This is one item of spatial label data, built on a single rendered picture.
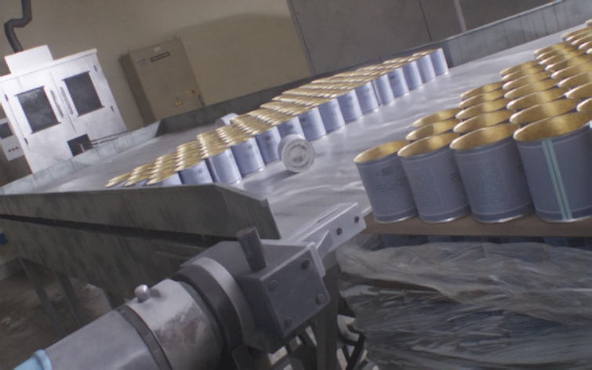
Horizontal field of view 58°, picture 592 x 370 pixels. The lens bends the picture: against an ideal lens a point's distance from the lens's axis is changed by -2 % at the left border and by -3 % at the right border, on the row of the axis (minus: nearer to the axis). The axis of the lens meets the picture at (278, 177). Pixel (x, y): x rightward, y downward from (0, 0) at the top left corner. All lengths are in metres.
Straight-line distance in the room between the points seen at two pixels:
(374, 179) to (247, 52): 8.07
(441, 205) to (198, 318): 0.30
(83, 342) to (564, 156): 0.40
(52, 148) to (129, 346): 5.36
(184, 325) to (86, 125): 5.46
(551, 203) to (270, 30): 8.59
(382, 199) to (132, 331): 0.35
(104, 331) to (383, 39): 3.78
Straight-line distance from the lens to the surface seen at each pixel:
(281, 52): 9.06
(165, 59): 7.49
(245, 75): 8.56
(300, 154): 1.10
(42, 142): 5.68
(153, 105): 7.30
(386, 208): 0.64
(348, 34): 4.26
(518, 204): 0.56
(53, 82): 5.81
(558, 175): 0.51
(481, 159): 0.54
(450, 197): 0.59
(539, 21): 1.97
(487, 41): 1.92
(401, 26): 3.94
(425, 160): 0.58
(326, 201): 0.85
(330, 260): 0.71
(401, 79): 1.62
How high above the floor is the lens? 1.32
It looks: 12 degrees down
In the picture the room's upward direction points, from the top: 20 degrees counter-clockwise
